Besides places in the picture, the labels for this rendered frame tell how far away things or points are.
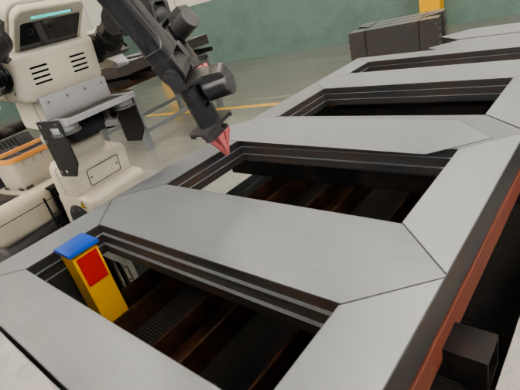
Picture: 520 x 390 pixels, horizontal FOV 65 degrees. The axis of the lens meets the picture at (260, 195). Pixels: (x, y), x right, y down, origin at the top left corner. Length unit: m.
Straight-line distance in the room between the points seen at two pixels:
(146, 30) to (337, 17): 7.56
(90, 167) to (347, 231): 0.90
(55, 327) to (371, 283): 0.43
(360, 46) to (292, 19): 3.55
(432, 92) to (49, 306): 1.08
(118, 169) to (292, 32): 7.59
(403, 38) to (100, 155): 4.34
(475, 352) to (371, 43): 4.91
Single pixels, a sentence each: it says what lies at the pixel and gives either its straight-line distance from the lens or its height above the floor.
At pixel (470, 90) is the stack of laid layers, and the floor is 0.84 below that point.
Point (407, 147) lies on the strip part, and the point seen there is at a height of 0.87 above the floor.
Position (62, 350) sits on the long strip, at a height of 0.87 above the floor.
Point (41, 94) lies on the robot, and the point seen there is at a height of 1.11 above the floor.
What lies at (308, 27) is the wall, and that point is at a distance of 8.62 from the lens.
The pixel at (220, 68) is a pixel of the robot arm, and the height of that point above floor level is 1.08.
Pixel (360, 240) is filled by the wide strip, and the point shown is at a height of 0.87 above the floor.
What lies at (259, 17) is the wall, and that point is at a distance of 9.07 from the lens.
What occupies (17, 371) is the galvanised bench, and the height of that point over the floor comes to 1.05.
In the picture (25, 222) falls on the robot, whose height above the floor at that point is 0.74.
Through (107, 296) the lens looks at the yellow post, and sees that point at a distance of 0.85.
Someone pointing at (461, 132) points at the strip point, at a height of 0.87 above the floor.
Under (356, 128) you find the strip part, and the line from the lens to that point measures 1.02.
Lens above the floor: 1.21
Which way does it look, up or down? 25 degrees down
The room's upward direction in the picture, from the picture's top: 15 degrees counter-clockwise
